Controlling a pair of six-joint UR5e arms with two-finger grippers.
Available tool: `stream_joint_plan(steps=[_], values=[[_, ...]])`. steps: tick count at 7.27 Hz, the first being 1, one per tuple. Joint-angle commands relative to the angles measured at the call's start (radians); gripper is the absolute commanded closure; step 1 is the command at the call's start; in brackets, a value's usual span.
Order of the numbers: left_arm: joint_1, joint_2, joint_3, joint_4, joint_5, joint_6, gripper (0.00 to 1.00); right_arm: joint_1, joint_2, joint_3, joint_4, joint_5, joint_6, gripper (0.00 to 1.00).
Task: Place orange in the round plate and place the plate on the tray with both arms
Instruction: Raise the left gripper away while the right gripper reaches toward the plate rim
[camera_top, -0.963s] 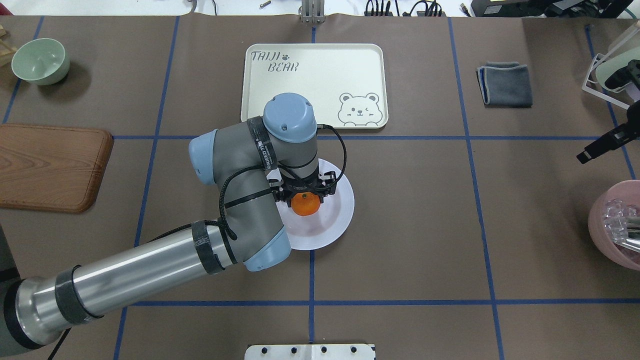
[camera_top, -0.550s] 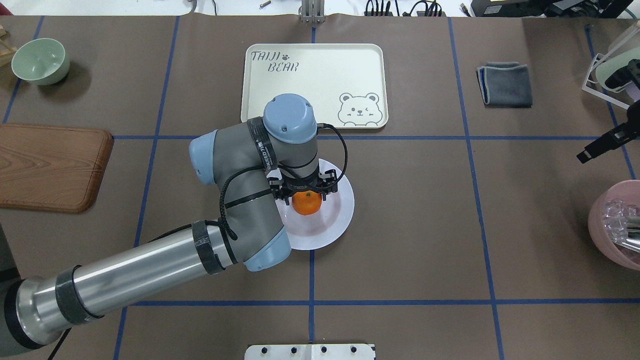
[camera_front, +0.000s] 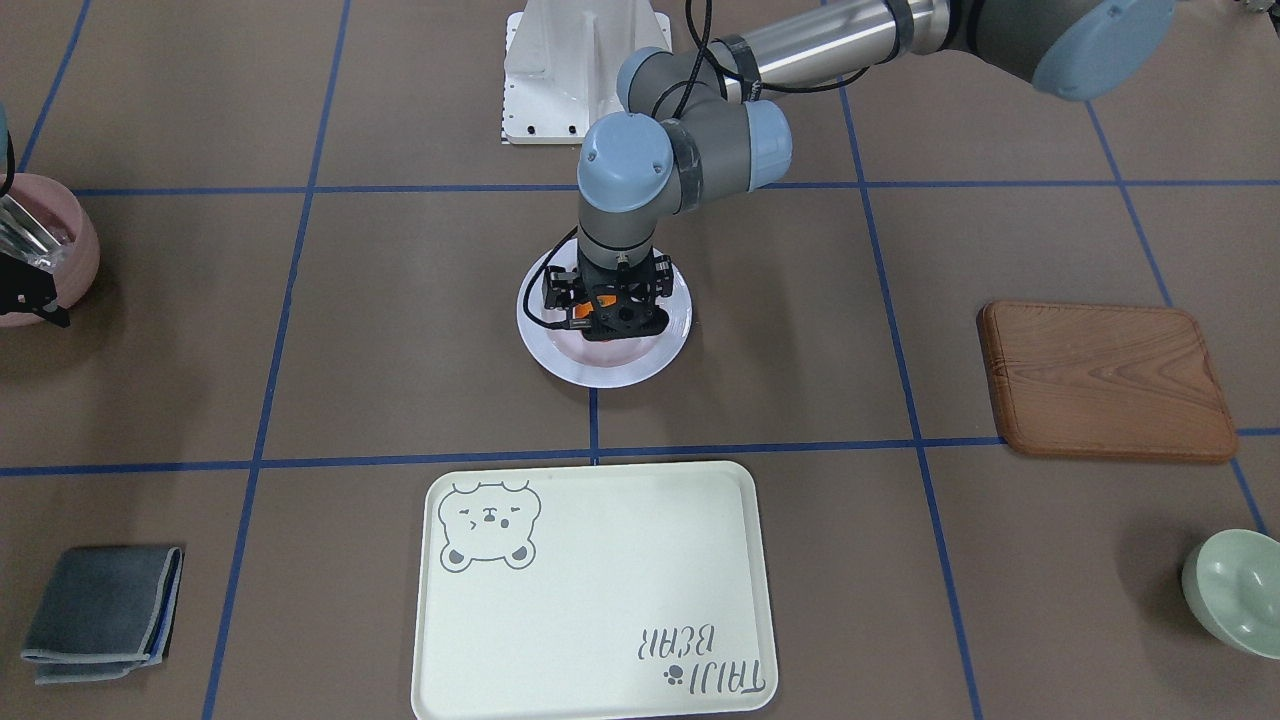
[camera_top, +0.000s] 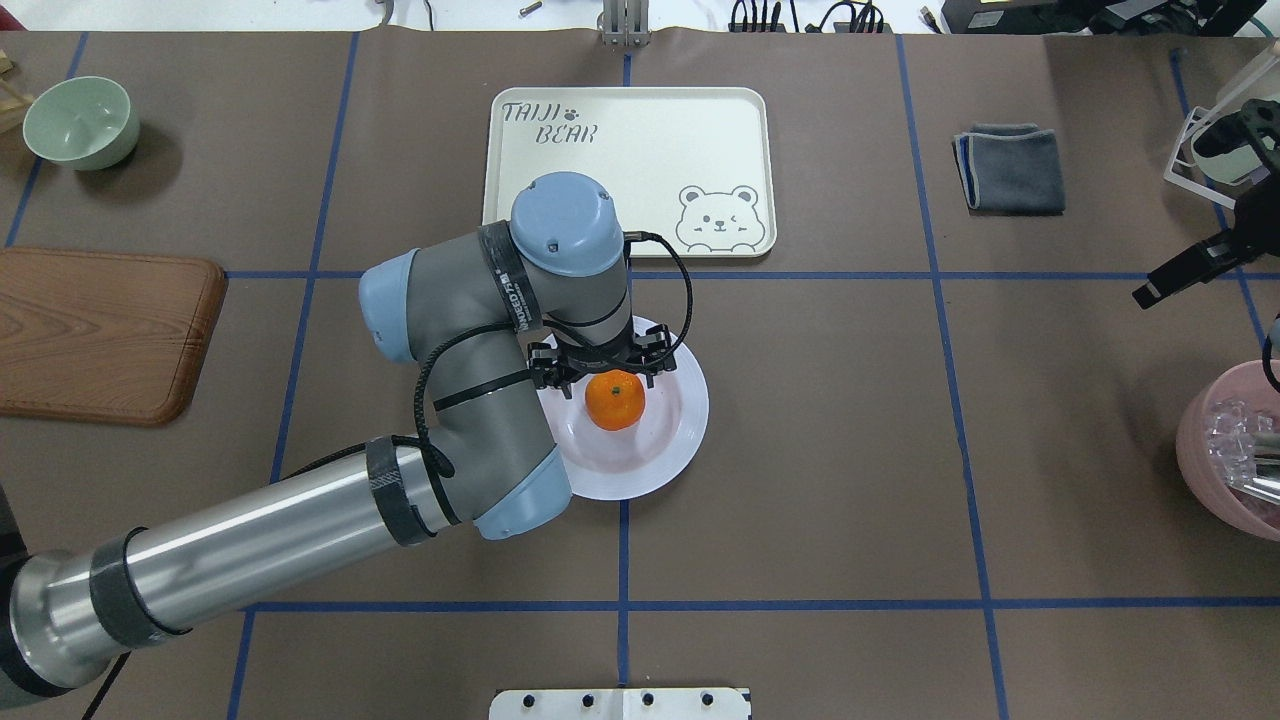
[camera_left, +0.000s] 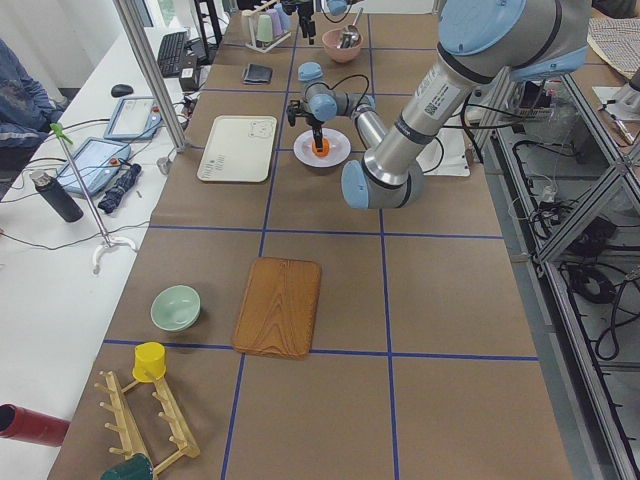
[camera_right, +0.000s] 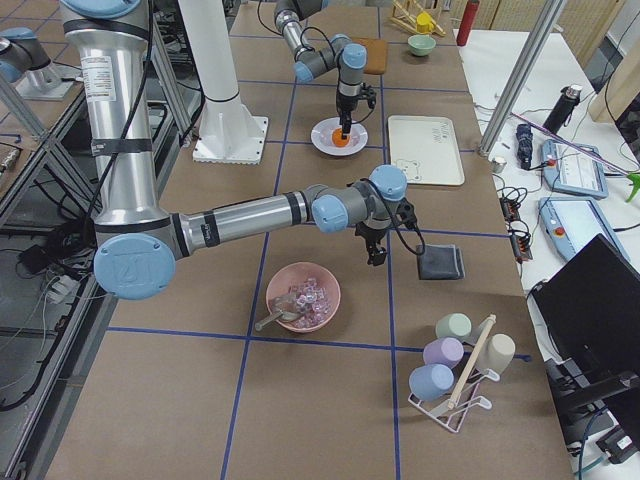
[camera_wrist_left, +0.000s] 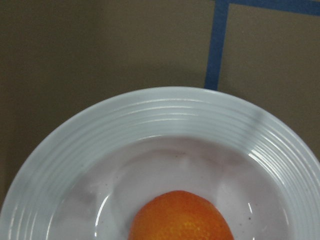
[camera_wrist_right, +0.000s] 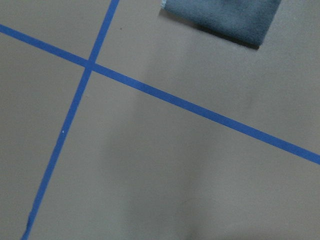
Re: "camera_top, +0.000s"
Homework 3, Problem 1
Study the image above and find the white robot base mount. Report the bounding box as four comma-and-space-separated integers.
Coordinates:
488, 687, 753, 719

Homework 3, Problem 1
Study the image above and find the grey folded cloth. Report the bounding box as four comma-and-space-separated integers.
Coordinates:
952, 123, 1066, 217

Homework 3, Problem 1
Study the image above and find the wooden cutting board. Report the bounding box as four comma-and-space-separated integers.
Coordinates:
1, 247, 228, 427

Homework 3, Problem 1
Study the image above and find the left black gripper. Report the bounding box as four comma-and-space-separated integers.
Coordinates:
526, 325, 677, 392

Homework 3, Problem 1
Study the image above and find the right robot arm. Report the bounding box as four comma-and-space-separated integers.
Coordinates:
1132, 97, 1279, 309

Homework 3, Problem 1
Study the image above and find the white wire cup rack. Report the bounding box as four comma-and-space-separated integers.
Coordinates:
1164, 40, 1280, 233

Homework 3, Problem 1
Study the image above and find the metal scoop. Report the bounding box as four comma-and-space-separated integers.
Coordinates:
1228, 457, 1279, 506

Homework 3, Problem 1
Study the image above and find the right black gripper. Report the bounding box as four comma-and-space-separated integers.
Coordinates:
1132, 229, 1263, 310

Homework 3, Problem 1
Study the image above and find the green bowl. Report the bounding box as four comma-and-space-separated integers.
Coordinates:
22, 76, 141, 172

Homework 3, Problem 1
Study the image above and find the orange fruit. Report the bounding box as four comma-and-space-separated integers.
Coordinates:
584, 370, 646, 432

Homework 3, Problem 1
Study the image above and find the cream bear tray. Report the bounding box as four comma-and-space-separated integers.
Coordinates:
483, 87, 778, 259

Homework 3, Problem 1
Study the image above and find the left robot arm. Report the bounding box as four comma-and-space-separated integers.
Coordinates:
3, 172, 684, 708

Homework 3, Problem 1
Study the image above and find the pink bowl with ice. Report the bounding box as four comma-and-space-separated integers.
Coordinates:
1175, 360, 1279, 542

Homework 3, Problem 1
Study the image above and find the green pastel cup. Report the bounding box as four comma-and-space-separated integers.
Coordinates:
1190, 122, 1268, 186

